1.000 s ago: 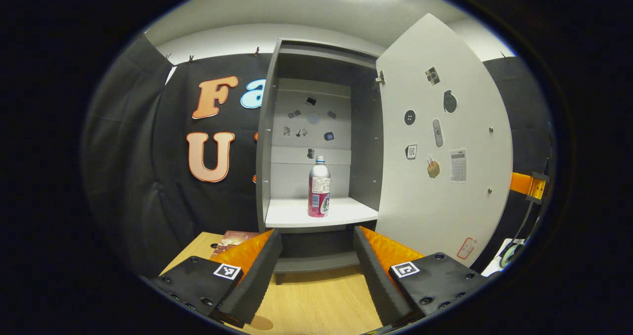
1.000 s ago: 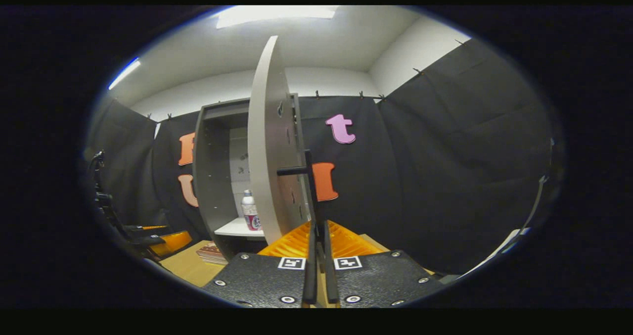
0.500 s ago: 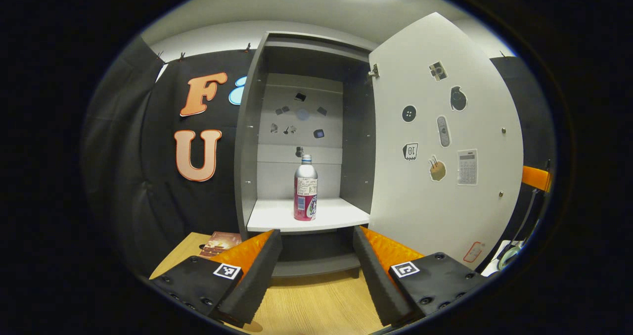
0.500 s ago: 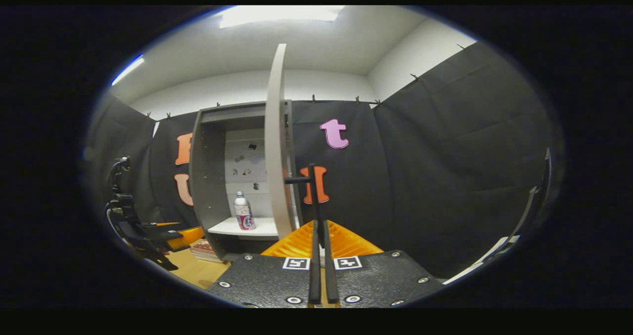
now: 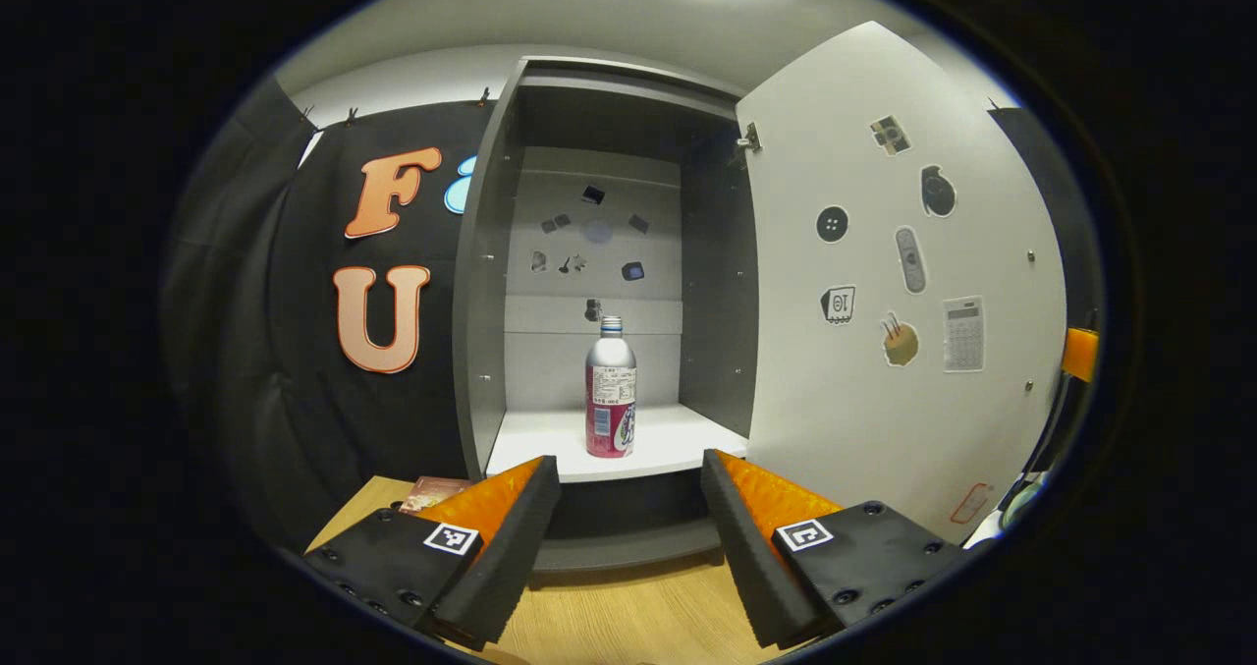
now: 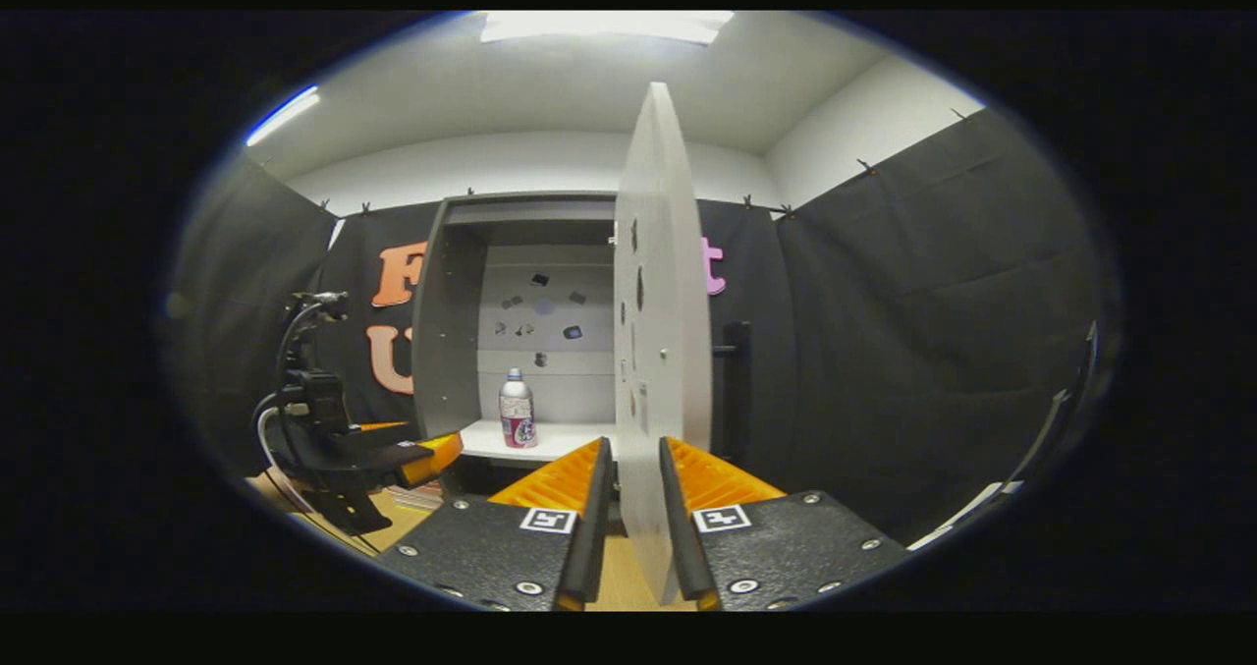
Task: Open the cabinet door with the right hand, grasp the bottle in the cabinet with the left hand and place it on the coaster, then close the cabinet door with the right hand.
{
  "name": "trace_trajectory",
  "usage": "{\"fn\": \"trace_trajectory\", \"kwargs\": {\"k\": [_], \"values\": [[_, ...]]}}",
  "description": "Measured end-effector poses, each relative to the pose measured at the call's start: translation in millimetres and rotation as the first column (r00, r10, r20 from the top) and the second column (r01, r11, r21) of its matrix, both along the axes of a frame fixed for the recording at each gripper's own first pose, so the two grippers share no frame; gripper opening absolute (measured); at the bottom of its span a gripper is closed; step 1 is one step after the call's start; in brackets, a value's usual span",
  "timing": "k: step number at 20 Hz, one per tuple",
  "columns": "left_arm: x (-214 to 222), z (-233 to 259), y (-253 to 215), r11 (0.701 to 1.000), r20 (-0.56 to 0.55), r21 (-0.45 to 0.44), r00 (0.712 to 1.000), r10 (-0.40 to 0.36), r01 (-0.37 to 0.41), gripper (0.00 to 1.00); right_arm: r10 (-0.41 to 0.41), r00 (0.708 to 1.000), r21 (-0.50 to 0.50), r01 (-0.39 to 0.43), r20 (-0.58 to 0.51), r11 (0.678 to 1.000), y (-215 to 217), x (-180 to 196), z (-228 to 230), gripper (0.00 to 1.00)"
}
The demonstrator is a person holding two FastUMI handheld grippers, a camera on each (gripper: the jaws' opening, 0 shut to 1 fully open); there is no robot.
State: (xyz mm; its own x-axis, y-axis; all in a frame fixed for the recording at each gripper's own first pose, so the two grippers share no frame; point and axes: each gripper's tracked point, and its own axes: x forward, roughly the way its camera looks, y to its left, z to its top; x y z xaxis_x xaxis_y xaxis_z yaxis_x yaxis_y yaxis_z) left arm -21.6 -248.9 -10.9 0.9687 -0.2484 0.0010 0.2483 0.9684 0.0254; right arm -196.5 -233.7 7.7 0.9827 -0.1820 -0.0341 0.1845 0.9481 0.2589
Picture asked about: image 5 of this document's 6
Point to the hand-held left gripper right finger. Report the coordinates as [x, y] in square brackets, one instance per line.
[746, 557]

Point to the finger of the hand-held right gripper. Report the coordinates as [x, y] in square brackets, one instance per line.
[1080, 356]

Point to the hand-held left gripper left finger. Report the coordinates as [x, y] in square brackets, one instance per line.
[511, 547]

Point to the white cabinet door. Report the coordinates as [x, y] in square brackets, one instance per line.
[845, 429]

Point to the silver bottle red label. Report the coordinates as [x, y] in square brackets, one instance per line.
[609, 370]

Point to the white cabinet shelf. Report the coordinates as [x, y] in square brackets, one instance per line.
[550, 444]

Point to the metal door hinge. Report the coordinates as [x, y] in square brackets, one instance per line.
[750, 138]

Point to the brown cover book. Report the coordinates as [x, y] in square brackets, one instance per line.
[432, 493]

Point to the pale teal object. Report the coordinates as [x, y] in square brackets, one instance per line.
[1026, 498]

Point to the black backdrop cloth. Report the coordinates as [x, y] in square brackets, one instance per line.
[295, 351]

